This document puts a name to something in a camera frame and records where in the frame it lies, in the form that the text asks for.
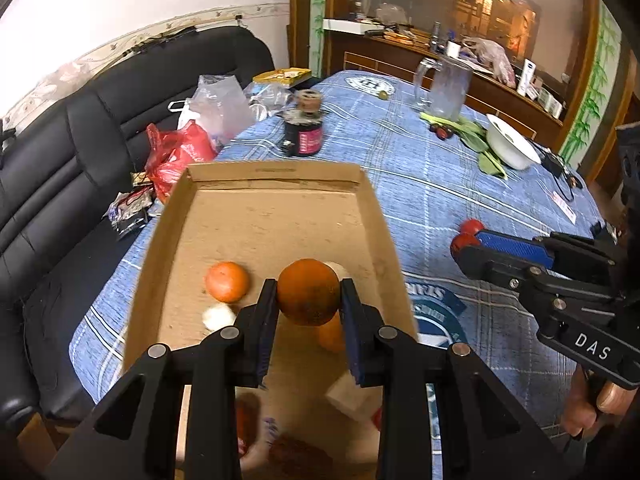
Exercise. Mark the red plastic bag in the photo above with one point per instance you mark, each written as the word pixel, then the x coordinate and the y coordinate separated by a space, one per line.
pixel 175 160

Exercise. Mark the cardboard box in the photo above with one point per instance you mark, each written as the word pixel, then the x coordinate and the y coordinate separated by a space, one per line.
pixel 280 220

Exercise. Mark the clear plastic packet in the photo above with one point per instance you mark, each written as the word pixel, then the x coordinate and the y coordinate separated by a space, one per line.
pixel 267 97

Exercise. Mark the blue plaid tablecloth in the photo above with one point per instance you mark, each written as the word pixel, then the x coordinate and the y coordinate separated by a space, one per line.
pixel 425 195

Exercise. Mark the black jar with cork lid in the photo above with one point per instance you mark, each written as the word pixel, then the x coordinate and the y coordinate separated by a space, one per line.
pixel 304 132

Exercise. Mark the white bowl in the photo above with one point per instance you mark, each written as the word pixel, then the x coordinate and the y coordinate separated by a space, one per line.
pixel 512 142

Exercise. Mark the white carton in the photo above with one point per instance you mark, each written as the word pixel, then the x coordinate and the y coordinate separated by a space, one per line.
pixel 527 77

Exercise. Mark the pink plastic bag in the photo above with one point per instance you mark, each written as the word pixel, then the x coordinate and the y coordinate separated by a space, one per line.
pixel 492 55

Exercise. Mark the wooden cabinet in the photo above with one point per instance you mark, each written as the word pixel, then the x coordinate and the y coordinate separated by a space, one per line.
pixel 360 55

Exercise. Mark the snack packets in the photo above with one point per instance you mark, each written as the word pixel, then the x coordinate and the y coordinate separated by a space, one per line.
pixel 127 212

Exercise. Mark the white peeled fruit chunk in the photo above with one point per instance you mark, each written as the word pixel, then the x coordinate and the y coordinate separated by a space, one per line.
pixel 220 317
pixel 341 271
pixel 352 397

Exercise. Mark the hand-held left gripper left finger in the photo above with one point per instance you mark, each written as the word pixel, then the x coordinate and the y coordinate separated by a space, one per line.
pixel 265 330

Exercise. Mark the green leafy vegetable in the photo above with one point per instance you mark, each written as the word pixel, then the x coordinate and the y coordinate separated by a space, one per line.
pixel 472 135

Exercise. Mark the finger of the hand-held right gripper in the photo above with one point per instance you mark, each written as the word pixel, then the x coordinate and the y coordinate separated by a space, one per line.
pixel 492 267
pixel 515 249

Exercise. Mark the small red fruits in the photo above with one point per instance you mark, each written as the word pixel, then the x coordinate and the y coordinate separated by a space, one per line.
pixel 442 131

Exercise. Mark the person's right hand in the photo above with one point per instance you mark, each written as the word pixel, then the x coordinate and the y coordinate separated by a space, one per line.
pixel 580 405

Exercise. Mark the yellow box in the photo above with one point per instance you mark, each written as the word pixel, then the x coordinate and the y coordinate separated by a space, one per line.
pixel 280 76

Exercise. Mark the black leather sofa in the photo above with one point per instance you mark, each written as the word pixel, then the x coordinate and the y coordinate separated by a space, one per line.
pixel 60 160

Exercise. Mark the orange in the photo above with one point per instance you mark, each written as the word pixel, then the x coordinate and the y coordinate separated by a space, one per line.
pixel 331 337
pixel 307 292
pixel 227 281

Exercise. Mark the white plastic bag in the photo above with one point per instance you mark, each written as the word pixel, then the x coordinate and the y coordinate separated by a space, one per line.
pixel 182 112

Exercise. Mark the glass mug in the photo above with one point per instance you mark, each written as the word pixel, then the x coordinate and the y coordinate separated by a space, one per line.
pixel 447 90

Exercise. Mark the white card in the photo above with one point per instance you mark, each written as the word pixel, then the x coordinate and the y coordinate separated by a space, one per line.
pixel 564 207

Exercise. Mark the small patterned box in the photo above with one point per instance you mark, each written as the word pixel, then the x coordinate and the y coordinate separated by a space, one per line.
pixel 140 178

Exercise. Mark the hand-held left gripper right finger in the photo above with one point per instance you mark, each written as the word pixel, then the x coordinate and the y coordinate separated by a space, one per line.
pixel 352 330

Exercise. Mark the clear plastic bag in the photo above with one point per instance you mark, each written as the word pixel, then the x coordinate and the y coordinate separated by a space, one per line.
pixel 220 105

